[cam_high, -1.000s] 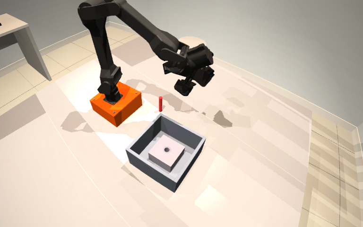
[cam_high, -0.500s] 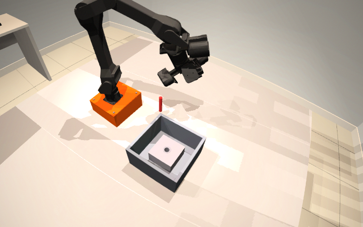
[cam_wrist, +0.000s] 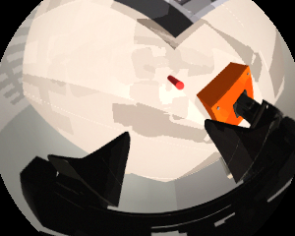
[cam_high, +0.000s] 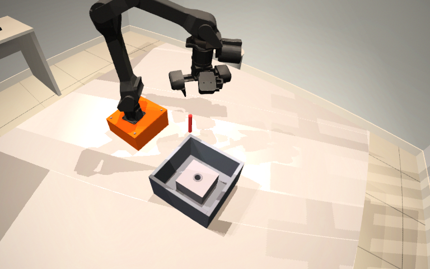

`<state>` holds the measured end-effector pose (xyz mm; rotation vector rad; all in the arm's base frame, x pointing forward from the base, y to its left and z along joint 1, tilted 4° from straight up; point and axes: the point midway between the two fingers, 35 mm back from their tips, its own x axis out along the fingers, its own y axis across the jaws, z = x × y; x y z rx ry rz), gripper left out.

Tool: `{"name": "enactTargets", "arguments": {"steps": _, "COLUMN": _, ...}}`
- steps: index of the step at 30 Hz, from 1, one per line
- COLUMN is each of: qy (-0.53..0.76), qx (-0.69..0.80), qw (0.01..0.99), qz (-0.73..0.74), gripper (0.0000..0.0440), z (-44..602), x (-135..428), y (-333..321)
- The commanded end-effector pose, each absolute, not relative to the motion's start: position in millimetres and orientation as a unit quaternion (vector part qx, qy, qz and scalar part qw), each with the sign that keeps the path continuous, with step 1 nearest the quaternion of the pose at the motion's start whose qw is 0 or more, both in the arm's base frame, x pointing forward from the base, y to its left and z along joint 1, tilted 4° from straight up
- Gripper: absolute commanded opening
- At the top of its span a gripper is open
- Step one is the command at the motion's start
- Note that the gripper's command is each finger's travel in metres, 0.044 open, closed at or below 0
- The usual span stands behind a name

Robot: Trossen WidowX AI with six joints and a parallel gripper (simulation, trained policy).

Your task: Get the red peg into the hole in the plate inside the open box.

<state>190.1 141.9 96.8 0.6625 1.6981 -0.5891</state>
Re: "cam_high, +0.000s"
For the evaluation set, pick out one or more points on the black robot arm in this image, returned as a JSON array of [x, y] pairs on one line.
[[205, 37]]

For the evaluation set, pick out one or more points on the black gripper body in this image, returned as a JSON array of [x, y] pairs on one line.
[[178, 79]]

